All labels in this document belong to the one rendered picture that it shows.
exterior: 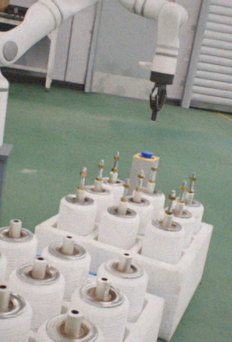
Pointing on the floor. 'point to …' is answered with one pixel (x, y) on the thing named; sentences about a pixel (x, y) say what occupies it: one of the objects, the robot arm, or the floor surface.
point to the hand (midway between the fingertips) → (154, 116)
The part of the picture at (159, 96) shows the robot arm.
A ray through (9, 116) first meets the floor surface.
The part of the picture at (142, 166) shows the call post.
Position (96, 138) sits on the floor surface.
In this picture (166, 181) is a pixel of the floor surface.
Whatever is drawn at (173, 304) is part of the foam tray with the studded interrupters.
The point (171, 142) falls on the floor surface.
